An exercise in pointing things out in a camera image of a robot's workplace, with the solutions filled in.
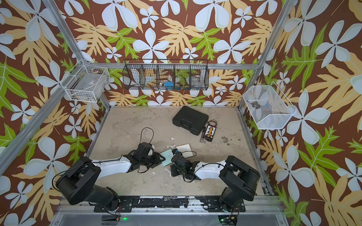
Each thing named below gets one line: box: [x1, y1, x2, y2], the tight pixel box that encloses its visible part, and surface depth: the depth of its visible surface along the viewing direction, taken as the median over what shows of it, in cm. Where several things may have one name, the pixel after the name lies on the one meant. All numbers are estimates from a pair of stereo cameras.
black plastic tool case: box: [172, 105, 209, 136], surface depth 107 cm
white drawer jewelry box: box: [176, 143, 194, 158], surface depth 95 cm
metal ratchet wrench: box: [199, 126, 206, 144], surface depth 100 cm
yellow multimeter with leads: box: [204, 119, 218, 143], surface depth 106 cm
